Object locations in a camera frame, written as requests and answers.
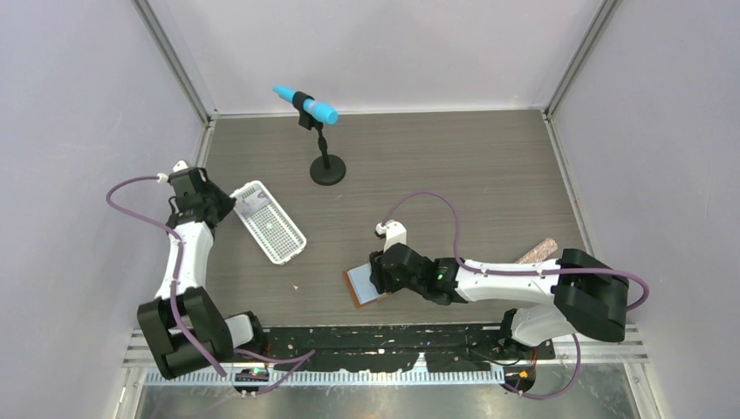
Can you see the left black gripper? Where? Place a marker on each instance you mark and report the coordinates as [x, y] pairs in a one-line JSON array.
[[227, 203]]

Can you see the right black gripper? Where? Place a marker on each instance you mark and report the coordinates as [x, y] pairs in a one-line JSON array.
[[380, 275]]

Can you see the brown leather card holder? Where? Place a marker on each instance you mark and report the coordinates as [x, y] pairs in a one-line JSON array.
[[355, 289]]

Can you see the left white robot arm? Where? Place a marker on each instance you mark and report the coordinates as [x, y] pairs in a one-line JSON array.
[[182, 326]]

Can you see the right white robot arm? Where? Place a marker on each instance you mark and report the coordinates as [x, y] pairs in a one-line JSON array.
[[575, 293]]

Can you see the card in basket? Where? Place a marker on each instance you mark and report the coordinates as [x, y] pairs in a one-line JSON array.
[[250, 204]]

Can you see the white perforated plastic basket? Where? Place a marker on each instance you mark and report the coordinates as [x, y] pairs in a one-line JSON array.
[[273, 230]]

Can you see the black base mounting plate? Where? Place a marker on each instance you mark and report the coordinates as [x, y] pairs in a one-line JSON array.
[[387, 349]]

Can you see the black microphone stand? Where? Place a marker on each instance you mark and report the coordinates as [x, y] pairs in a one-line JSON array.
[[326, 170]]

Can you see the pink glitter stick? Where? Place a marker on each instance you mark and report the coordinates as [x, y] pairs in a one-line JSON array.
[[539, 252]]

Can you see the blue toy microphone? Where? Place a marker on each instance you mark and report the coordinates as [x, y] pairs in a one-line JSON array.
[[311, 112]]

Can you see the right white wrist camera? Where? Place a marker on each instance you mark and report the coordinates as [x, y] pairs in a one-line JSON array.
[[392, 232]]

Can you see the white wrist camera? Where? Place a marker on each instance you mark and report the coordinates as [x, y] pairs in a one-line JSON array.
[[392, 232], [179, 166]]

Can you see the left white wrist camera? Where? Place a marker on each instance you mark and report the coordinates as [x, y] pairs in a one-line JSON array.
[[179, 166]]

